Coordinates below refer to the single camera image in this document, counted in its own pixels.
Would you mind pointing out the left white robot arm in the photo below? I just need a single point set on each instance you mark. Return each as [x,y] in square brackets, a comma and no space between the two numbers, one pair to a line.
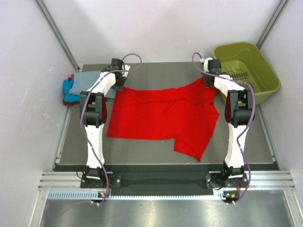
[93,115]

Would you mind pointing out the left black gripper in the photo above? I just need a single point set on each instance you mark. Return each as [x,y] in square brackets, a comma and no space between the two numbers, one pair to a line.
[119,88]

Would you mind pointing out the bright blue folded t shirt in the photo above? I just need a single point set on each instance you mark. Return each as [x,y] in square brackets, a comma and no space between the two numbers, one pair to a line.
[68,91]

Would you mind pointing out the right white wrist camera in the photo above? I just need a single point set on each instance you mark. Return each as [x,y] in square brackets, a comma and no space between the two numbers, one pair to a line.
[205,63]

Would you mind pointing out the green plastic basket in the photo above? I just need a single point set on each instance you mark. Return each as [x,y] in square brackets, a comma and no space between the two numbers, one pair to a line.
[244,61]

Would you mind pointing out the white slotted cable duct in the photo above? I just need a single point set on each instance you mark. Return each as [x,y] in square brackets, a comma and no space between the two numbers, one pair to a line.
[99,195]

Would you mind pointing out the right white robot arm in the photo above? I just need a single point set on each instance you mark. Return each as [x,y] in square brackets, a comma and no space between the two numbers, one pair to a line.
[238,113]

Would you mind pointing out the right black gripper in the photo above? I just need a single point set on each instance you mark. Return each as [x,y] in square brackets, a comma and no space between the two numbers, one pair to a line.
[208,85]

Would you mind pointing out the grey-blue folded t shirt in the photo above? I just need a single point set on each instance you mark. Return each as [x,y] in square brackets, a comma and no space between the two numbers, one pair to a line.
[85,81]

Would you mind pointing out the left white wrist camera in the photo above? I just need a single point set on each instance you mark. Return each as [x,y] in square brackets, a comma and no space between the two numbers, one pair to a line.
[125,71]

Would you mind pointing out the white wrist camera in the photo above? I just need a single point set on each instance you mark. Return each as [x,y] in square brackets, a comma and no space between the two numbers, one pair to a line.
[205,63]
[125,71]

